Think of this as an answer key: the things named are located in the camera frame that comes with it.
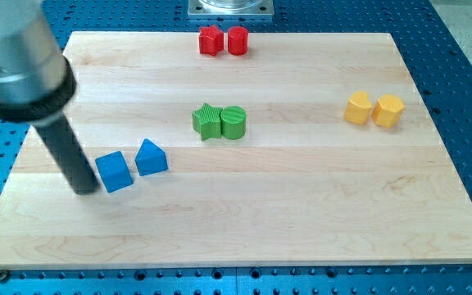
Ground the blue cube block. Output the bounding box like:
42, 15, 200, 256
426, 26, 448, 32
95, 151, 134, 193

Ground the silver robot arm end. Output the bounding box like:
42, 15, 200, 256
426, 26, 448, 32
0, 0, 76, 125

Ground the light wooden board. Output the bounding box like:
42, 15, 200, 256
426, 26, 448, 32
0, 32, 472, 270

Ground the green cylinder block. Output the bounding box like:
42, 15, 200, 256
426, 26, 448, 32
220, 106, 247, 140

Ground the green star block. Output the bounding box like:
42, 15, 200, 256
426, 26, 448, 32
192, 103, 223, 141

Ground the blue triangular prism block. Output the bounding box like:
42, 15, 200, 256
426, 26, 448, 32
134, 138, 168, 176

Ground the red star block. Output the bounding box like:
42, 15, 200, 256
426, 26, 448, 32
198, 25, 224, 56

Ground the red cylinder block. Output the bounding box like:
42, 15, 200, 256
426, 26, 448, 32
228, 26, 248, 56

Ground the yellow heart block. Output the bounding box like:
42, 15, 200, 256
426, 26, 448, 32
343, 90, 373, 125

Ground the yellow hexagon block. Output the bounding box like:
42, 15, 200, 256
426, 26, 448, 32
371, 94, 405, 129

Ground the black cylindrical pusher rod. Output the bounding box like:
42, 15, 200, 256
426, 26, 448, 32
35, 115, 99, 195

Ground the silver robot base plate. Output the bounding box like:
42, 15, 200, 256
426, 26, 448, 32
187, 0, 275, 19

